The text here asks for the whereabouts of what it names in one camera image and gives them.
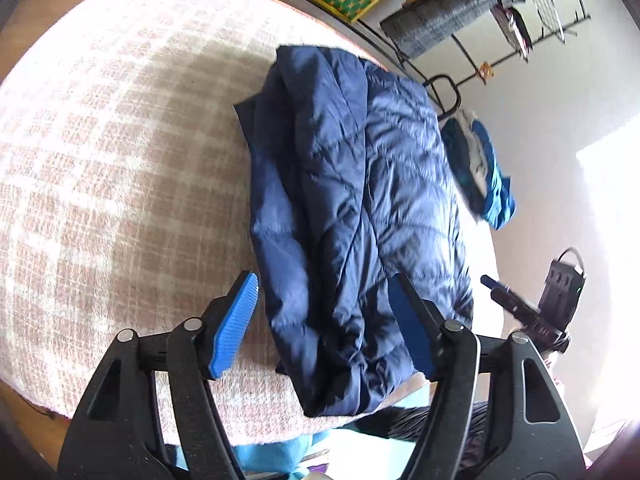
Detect dark and white folded clothes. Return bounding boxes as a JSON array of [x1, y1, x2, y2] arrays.
[[440, 109, 490, 213]]

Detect folded clothes on rack shelf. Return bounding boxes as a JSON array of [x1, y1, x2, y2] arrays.
[[492, 2, 533, 63]]

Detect bright blue jacket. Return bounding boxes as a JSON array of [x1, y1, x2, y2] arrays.
[[470, 119, 518, 231]]

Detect black metal clothes rack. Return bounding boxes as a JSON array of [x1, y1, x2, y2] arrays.
[[170, 0, 593, 122]]

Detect person's dark striped trousers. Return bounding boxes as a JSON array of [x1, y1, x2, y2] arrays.
[[345, 399, 496, 480]]

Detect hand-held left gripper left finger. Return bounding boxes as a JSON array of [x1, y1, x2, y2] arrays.
[[57, 270, 260, 480]]

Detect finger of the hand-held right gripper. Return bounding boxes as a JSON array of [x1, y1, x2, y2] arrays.
[[480, 274, 541, 318]]

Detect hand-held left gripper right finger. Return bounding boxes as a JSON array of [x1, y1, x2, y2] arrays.
[[387, 274, 586, 480]]

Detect teal cloth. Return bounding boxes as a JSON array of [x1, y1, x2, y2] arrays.
[[232, 432, 331, 480]]

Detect grey plaid long coat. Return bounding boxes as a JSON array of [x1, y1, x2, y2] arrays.
[[380, 0, 571, 60]]

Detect navy quilted puffer jacket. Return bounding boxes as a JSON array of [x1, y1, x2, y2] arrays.
[[234, 45, 475, 418]]

